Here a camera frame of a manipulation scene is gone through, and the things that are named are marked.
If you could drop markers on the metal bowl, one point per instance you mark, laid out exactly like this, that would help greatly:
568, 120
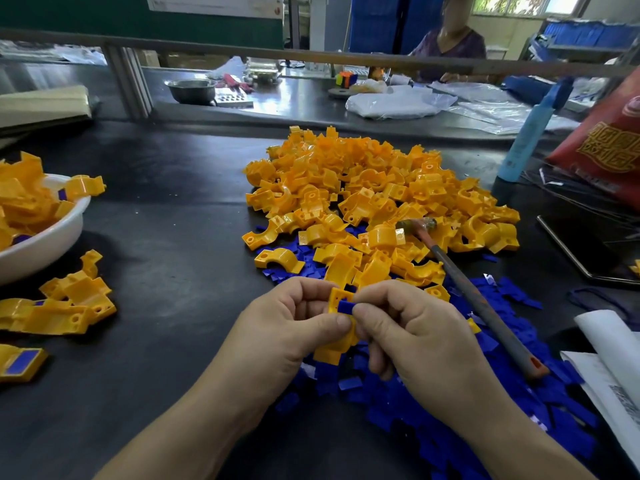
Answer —
191, 90

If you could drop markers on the black tablet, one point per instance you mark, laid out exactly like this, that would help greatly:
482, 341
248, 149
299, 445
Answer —
585, 244

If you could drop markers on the row of blue crates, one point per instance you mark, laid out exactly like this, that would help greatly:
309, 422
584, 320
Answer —
590, 34

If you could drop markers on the person's right forearm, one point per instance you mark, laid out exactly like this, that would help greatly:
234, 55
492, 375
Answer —
510, 439

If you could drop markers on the clear plastic sheets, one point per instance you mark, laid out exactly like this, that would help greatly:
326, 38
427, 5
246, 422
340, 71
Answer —
500, 112

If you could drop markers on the red patterned bag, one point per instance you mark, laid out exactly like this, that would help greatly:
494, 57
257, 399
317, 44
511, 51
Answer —
600, 144

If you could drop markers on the small blue plastic insert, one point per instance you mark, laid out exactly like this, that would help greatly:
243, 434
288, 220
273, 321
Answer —
346, 307

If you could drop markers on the person's right thumb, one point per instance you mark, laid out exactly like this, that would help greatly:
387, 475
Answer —
370, 322

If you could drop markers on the grey metal post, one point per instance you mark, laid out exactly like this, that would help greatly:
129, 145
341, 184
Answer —
127, 82

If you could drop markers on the white plastic bag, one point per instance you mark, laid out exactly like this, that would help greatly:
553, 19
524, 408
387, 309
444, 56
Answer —
395, 103

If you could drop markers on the green board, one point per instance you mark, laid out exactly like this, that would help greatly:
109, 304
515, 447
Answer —
75, 17

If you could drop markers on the person's right hand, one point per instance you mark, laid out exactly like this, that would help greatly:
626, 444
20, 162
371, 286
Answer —
425, 339

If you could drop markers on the perforated metal block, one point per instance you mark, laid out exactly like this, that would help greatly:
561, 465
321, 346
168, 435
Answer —
234, 100

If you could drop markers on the person's left forearm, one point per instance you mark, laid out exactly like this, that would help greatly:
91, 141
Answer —
190, 429

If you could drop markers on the person's left hand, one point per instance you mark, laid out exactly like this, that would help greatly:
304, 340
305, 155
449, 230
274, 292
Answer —
270, 339

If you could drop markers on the light blue plastic bottle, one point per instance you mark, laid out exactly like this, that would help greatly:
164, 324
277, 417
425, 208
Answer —
525, 134

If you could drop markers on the white plastic bowl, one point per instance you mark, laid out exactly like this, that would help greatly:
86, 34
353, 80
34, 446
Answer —
45, 244

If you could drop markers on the grey metal rail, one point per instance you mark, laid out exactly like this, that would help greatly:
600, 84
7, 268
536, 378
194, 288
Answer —
250, 51

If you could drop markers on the yellow clamp with blue insert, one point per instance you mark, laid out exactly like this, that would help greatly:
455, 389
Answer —
20, 363

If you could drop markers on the rolled white paper sheet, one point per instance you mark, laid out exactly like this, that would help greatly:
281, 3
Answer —
612, 344

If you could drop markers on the yellow plastic clamp piece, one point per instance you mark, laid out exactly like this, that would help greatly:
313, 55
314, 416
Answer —
334, 350

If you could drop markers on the tall blue crate stack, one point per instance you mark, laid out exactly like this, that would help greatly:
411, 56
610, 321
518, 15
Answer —
375, 22

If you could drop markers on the heap of assembled yellow clamps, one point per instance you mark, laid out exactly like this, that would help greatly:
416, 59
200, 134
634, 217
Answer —
25, 199

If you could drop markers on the multicoloured cube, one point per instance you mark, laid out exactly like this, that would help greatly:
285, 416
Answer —
346, 79

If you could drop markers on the person's left thumb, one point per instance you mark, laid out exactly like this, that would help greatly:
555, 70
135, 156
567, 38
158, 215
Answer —
325, 329

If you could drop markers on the white sign board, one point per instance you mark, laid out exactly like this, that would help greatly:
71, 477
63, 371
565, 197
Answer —
215, 4

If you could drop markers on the stack of beige cardboard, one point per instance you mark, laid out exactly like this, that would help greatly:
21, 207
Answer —
42, 107

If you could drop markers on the pile of yellow plastic clamps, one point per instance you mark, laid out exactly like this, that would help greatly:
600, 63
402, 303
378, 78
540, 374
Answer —
380, 194

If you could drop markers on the white printed paper sheet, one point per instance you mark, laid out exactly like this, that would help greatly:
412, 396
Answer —
605, 394

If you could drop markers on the clear plastic container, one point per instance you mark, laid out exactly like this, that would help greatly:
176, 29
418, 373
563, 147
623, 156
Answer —
262, 70

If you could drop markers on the pile of blue plastic inserts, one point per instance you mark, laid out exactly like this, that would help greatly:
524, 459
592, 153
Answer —
500, 364

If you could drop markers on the cluster of finished yellow clamps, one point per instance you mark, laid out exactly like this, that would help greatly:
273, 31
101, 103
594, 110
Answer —
65, 304

